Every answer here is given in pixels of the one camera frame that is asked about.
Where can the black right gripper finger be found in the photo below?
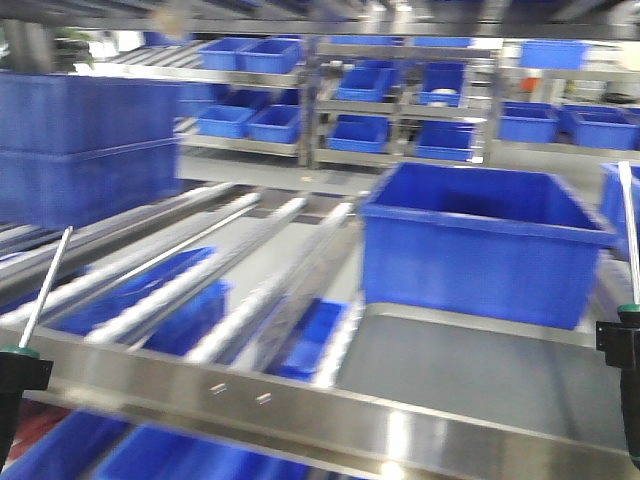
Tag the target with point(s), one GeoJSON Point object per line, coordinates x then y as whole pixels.
{"type": "Point", "coordinates": [619, 342]}

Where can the green black cross screwdriver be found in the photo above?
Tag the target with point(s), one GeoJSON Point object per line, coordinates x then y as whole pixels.
{"type": "Point", "coordinates": [11, 400]}

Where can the stainless steel tray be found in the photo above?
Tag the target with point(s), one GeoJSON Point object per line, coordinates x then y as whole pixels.
{"type": "Point", "coordinates": [540, 379]}

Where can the large blue bin on rollers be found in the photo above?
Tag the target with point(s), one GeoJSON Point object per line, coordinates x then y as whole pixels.
{"type": "Point", "coordinates": [512, 245]}

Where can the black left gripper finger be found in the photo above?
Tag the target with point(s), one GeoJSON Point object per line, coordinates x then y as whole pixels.
{"type": "Point", "coordinates": [23, 372]}

